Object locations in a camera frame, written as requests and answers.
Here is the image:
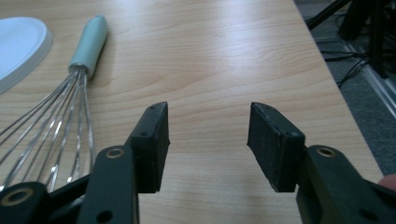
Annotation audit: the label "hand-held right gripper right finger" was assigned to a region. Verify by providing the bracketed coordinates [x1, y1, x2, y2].
[247, 101, 306, 193]

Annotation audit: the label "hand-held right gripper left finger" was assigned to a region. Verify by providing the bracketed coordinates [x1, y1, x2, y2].
[124, 101, 171, 194]

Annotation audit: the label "whisk with pale green handle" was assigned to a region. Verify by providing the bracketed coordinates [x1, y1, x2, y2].
[0, 14, 109, 192]

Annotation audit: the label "white utensil rack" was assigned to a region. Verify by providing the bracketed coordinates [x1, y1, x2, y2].
[0, 16, 53, 94]

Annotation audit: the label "black metal stand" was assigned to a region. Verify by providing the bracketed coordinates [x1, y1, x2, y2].
[306, 0, 396, 79]

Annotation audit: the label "black floor cables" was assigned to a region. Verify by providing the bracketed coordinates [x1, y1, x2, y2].
[320, 49, 372, 89]

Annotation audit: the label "metal floor rail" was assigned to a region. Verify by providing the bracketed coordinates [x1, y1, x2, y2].
[342, 40, 396, 119]

